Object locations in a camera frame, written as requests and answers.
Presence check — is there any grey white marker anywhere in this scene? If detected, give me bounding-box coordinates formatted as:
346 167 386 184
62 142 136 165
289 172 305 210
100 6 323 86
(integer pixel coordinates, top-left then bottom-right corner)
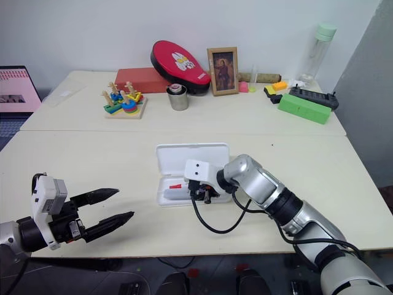
163 187 190 201

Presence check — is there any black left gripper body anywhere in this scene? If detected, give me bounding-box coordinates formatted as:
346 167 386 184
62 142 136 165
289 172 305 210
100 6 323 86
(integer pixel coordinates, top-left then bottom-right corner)
48 196 87 245

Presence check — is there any wooden picture frame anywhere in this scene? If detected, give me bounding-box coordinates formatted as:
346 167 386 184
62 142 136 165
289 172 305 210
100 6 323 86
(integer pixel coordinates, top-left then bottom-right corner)
206 46 240 97

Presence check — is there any dark rounded shape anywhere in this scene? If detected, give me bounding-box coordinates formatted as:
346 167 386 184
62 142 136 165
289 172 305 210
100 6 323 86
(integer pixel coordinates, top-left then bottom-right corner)
235 265 272 295
161 270 189 295

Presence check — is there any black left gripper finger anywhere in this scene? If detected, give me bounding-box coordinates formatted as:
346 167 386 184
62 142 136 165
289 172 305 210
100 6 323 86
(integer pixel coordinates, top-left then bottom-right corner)
82 211 136 244
70 187 120 208

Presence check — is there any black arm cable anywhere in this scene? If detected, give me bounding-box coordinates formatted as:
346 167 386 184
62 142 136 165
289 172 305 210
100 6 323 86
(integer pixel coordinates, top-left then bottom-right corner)
0 255 30 295
189 184 367 262

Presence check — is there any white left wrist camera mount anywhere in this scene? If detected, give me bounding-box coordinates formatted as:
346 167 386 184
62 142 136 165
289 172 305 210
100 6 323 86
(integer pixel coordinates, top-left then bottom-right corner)
30 173 69 251

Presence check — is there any clear glass tube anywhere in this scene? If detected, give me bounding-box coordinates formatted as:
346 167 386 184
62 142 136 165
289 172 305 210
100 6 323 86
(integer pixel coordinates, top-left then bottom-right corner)
249 64 259 90

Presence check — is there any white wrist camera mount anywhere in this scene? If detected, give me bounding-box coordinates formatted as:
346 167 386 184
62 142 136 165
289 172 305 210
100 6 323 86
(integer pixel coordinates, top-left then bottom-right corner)
183 159 219 189
30 173 69 251

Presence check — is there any black floor cable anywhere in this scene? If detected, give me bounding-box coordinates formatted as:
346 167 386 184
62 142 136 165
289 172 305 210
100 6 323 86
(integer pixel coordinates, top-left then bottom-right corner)
157 255 198 270

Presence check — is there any red rectangular box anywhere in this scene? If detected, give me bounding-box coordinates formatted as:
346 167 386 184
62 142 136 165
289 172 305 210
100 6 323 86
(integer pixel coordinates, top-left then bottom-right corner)
114 68 173 94

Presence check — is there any white plastic pencil case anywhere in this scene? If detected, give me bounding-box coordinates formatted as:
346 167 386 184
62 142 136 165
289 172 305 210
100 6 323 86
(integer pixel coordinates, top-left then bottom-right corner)
155 142 233 208

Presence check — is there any metal cup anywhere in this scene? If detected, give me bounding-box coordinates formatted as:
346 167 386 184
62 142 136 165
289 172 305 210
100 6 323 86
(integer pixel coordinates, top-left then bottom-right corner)
166 85 189 112

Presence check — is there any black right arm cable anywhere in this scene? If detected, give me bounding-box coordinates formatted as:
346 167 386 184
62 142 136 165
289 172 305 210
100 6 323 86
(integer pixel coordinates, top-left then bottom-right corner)
189 184 367 262

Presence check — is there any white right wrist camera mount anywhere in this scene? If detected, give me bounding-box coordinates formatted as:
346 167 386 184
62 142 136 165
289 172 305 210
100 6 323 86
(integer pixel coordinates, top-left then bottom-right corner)
183 159 219 189

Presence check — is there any clear bottle with green cap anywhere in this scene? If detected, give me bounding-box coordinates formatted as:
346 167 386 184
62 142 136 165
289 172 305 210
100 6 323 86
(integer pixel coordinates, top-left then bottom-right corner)
298 22 338 84

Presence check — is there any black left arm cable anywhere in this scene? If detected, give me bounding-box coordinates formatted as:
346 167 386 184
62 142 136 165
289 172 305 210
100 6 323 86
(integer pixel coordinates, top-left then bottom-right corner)
0 255 30 295

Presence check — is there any black power strip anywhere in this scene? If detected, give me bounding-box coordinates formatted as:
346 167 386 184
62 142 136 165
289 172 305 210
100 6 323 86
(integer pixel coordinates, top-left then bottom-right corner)
289 86 340 111

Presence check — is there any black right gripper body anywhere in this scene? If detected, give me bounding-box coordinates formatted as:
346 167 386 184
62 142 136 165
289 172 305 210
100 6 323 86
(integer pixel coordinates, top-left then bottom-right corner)
187 180 220 203

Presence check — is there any brown wooden log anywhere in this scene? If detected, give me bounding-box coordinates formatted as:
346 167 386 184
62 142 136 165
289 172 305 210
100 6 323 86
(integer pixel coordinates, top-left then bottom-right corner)
238 71 283 84

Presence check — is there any red black oval case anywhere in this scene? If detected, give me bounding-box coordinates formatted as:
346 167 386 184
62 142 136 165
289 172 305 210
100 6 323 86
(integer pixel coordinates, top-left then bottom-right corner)
149 39 212 95

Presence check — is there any long green block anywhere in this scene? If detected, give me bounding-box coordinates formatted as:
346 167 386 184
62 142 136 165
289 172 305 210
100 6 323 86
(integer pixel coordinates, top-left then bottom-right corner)
277 92 333 125

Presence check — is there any colourful wooden stacking toy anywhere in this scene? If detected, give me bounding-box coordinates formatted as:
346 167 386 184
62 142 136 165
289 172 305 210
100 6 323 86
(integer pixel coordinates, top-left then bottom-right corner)
102 81 149 120

